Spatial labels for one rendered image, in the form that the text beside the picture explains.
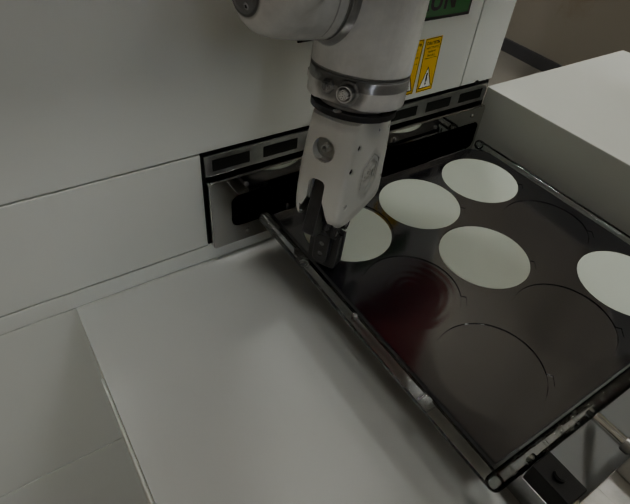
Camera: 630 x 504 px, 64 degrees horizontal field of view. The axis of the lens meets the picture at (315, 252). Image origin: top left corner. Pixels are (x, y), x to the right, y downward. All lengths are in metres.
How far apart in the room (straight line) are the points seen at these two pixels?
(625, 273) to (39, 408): 0.71
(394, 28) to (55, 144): 0.30
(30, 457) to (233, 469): 0.40
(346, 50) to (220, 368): 0.33
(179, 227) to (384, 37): 0.32
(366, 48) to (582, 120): 0.45
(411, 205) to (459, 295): 0.15
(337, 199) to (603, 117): 0.48
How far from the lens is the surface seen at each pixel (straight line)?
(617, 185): 0.74
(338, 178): 0.43
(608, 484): 0.51
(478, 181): 0.72
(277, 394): 0.53
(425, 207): 0.64
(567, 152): 0.76
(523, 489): 0.52
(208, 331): 0.58
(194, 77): 0.52
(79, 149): 0.52
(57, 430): 0.80
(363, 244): 0.57
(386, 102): 0.42
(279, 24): 0.36
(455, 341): 0.50
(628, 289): 0.64
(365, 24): 0.39
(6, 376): 0.69
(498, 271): 0.59
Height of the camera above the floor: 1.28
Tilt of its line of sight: 43 degrees down
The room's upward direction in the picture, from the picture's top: 6 degrees clockwise
